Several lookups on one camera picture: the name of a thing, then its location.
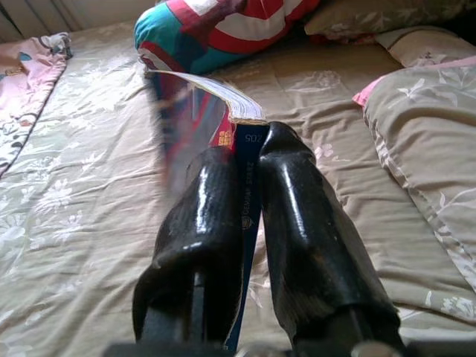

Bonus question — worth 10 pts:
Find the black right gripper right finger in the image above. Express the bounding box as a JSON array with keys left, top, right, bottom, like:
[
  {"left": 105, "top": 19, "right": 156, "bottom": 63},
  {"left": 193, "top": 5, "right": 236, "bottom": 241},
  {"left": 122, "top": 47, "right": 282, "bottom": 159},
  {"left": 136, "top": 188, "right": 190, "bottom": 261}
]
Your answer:
[{"left": 258, "top": 121, "right": 402, "bottom": 350}]

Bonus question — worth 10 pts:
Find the bed with beige floral sheet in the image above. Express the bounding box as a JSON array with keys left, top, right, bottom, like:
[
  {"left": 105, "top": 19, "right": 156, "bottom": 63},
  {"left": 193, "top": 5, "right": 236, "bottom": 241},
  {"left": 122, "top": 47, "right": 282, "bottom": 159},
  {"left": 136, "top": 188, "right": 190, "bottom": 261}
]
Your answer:
[{"left": 0, "top": 20, "right": 476, "bottom": 357}]

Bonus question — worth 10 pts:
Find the beige floral pillow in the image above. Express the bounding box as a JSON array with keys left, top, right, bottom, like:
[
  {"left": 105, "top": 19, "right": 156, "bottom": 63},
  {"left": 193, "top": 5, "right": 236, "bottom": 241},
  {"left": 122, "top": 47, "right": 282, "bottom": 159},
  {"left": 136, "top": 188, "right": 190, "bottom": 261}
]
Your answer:
[{"left": 304, "top": 0, "right": 476, "bottom": 45}]

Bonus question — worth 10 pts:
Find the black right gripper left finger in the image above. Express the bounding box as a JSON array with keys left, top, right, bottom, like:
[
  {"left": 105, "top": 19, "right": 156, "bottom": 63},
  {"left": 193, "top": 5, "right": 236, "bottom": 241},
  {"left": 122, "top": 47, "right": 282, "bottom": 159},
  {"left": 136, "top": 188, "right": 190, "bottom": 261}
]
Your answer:
[{"left": 132, "top": 147, "right": 246, "bottom": 350}]

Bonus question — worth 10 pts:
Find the cream piped pillow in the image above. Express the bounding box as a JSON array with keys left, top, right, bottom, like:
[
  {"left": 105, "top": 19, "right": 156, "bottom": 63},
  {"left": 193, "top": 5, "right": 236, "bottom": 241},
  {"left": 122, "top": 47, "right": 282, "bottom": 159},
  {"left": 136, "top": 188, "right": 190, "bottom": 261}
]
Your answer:
[{"left": 375, "top": 25, "right": 476, "bottom": 68}]

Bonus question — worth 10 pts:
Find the colourful paperback book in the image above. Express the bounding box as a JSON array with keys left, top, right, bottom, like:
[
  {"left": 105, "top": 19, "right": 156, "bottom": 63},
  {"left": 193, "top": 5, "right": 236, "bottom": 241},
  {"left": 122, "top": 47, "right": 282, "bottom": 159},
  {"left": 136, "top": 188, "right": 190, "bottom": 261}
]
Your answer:
[{"left": 143, "top": 55, "right": 268, "bottom": 354}]

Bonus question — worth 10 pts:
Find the pink cartoon print blanket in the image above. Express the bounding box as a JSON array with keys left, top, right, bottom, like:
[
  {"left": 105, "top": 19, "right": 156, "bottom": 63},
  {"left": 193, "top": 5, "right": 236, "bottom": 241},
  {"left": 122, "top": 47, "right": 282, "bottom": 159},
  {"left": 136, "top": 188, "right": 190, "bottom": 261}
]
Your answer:
[{"left": 0, "top": 31, "right": 74, "bottom": 178}]

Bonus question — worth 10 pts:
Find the red white blue striped bolster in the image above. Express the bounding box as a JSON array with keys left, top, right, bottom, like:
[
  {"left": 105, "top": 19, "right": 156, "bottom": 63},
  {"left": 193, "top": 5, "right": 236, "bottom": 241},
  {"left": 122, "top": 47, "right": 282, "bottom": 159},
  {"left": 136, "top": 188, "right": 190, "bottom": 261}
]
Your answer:
[{"left": 133, "top": 0, "right": 321, "bottom": 75}]

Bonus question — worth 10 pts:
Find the folded beige floral duvet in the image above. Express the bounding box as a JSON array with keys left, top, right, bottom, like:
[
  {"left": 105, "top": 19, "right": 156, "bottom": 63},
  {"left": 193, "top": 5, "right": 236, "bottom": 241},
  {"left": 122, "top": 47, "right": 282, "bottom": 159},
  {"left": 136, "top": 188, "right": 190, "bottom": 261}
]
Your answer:
[{"left": 353, "top": 55, "right": 476, "bottom": 324}]

